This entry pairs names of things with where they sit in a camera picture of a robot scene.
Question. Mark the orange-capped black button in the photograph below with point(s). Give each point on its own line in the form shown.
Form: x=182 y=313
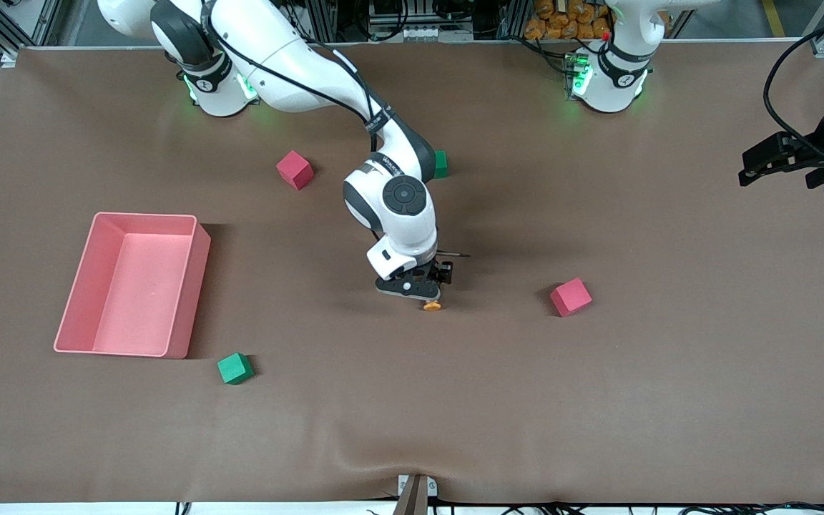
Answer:
x=432 y=307

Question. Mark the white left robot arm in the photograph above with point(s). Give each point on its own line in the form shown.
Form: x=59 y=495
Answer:
x=612 y=86

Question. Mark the green foam cube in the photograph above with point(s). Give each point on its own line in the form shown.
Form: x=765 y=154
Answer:
x=442 y=166
x=234 y=369

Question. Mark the brown table mat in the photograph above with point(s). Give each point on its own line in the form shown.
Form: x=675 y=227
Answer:
x=412 y=393

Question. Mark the pink foam cube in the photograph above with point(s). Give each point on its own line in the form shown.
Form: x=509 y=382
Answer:
x=571 y=297
x=294 y=170

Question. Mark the white terminal block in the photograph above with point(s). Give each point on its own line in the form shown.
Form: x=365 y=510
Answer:
x=419 y=33

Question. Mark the orange packets pile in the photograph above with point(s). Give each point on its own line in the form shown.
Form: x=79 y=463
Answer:
x=562 y=21

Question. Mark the pink plastic tray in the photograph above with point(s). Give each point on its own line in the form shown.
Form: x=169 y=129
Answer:
x=140 y=300

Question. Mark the aluminium camera post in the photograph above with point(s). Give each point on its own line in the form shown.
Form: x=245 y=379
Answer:
x=413 y=501

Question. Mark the aluminium frame post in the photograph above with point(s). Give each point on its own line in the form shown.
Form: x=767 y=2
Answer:
x=322 y=18
x=512 y=18

